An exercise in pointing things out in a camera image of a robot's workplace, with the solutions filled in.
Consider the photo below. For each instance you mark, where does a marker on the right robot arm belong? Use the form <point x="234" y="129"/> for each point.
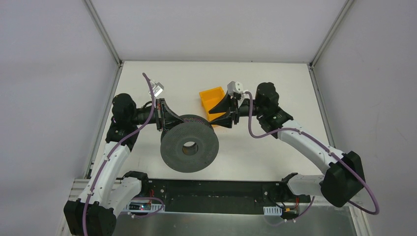
<point x="342" y="175"/>

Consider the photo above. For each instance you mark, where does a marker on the controller board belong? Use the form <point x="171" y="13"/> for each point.
<point x="290" y="212"/>
<point x="140" y="206"/>

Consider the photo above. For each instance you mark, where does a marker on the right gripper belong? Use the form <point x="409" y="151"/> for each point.
<point x="234" y="109"/>

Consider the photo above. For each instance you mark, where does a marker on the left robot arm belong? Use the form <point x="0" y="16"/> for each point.
<point x="96" y="209"/>

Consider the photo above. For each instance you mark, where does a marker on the yellow plastic bin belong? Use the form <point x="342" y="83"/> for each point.
<point x="209" y="99"/>

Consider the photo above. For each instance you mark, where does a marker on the left controller board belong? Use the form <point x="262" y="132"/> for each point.
<point x="140" y="206"/>

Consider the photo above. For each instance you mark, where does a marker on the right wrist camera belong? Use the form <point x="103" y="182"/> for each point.
<point x="234" y="88"/>

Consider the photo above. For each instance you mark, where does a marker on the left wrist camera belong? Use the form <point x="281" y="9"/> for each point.
<point x="156" y="89"/>

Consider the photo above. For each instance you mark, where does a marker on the right controller board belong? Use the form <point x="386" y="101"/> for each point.
<point x="290" y="212"/>

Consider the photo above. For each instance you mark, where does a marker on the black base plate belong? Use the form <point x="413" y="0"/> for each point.
<point x="223" y="197"/>

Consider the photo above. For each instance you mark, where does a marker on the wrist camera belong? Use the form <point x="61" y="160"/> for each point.
<point x="156" y="89"/>
<point x="234" y="88"/>

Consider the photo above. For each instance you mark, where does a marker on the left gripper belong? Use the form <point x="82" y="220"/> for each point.
<point x="161" y="114"/>

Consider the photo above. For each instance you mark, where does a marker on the black cable spool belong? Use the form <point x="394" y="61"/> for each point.
<point x="190" y="146"/>

